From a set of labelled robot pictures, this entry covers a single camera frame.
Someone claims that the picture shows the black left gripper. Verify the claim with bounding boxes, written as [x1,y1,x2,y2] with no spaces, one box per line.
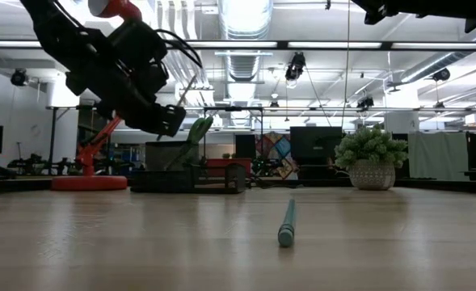
[95,68,188,138]

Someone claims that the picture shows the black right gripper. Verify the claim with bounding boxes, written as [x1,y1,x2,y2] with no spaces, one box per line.
[350,0,400,25]

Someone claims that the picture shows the black mesh desk organizer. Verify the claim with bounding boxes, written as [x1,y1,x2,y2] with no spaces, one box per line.
[130,140,247,194]

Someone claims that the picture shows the green pencil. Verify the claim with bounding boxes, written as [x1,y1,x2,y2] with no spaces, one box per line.
[277,197,297,248]

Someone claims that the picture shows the black ceiling spotlight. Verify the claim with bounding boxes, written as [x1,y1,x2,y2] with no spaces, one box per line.
[431,67,452,83]
[11,68,29,86]

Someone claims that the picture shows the red desk lamp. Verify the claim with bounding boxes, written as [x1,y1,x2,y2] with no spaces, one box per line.
[50,0,144,192]

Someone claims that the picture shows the red box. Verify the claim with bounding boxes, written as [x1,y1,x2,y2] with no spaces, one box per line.
[204,158,253,179]

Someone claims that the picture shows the black speaker box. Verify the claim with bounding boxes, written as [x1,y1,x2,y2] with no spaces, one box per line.
[234,133,257,159]

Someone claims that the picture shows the potted artificial green plant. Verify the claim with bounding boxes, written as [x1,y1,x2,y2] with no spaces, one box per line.
[334,124,409,192]

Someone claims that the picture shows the colourful patchwork quilt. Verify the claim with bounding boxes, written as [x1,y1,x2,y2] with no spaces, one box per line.
[255,135,300,181]

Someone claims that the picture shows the large black monitor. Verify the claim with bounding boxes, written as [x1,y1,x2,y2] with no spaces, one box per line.
[289,126,343,166]

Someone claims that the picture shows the grey partition curtain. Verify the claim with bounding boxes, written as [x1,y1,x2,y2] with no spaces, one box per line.
[407,131,469,182]

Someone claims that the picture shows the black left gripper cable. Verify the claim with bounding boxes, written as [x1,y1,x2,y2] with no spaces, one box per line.
[155,28,204,69]

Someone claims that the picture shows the black overhead camera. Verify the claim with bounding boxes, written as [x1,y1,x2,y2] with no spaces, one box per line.
[284,51,307,82]

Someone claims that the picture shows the silver ventilation duct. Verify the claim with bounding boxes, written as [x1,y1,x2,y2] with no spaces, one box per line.
[217,0,275,130]

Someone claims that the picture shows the black aluminium table frame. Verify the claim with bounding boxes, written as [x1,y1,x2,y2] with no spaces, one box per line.
[0,176,476,194]

